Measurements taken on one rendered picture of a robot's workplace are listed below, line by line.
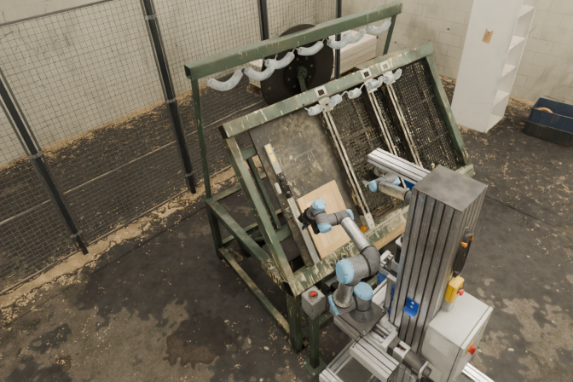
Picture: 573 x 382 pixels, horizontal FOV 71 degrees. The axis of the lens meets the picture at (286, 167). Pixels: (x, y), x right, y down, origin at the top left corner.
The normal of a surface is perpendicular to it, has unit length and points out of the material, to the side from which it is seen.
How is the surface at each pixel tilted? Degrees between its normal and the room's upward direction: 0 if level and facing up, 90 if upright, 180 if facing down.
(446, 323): 0
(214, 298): 0
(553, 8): 90
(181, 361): 0
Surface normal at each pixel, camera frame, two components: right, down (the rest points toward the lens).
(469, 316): -0.05, -0.80
